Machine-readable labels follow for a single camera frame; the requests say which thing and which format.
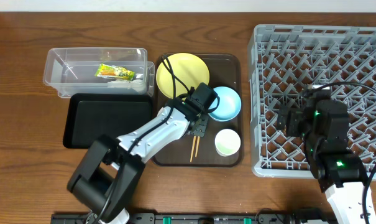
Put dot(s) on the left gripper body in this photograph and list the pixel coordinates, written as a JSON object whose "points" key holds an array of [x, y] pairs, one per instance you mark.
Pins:
{"points": [[199, 126]]}

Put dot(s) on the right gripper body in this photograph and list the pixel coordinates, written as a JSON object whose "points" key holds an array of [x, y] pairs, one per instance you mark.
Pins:
{"points": [[299, 127]]}

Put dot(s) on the light blue bowl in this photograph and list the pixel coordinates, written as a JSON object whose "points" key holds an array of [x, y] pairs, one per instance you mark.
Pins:
{"points": [[229, 106]]}

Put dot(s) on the white green cup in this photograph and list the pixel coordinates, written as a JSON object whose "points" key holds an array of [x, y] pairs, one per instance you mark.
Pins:
{"points": [[227, 142]]}

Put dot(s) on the green snack wrapper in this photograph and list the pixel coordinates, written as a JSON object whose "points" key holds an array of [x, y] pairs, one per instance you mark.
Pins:
{"points": [[116, 72]]}

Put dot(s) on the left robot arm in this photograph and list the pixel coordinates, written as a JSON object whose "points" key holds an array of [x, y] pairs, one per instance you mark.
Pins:
{"points": [[109, 172]]}

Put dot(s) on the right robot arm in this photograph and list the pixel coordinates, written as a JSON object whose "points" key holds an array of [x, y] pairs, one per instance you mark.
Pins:
{"points": [[344, 181]]}

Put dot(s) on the grey dishwasher rack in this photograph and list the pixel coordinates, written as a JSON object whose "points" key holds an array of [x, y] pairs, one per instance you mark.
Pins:
{"points": [[282, 61]]}

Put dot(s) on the black waste tray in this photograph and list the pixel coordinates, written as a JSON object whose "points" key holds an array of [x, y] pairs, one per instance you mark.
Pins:
{"points": [[93, 115]]}

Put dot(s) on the wooden chopstick right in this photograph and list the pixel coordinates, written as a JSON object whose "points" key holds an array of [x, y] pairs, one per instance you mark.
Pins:
{"points": [[197, 145]]}

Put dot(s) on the wooden chopstick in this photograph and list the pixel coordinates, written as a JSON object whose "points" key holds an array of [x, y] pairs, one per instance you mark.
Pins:
{"points": [[193, 148], [197, 145]]}

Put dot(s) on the wooden chopstick left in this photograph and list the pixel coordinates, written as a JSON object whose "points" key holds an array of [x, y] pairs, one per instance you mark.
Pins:
{"points": [[193, 148]]}

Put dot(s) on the yellow plate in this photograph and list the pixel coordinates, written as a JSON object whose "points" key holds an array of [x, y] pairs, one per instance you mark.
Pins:
{"points": [[189, 70]]}

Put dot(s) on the brown serving tray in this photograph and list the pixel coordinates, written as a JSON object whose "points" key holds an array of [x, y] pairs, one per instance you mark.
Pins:
{"points": [[224, 70]]}

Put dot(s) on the clear plastic bin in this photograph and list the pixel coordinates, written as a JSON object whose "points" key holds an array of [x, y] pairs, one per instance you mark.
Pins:
{"points": [[72, 70]]}

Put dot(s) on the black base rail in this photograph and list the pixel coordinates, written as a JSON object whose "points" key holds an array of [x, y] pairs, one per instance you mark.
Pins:
{"points": [[264, 216]]}

